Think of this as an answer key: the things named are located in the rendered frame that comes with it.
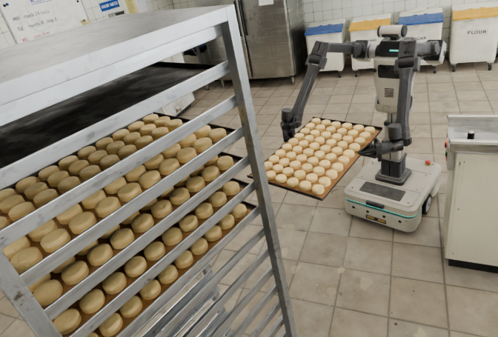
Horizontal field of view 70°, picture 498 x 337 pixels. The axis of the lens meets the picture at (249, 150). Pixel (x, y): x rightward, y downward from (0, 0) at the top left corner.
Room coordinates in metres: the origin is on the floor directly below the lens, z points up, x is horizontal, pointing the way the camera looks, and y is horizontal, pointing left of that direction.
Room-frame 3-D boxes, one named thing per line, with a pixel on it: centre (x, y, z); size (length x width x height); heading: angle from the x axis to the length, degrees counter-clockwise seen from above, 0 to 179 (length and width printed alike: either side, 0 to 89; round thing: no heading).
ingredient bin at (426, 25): (4.93, -2.68, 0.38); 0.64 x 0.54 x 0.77; 152
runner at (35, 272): (0.68, 0.22, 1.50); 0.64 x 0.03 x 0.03; 134
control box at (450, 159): (1.65, -1.10, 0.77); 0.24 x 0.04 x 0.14; 151
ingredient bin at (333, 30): (5.52, -1.52, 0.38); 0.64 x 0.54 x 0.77; 156
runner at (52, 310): (0.68, 0.22, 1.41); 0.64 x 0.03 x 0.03; 134
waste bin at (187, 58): (6.66, 0.59, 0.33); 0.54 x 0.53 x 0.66; 63
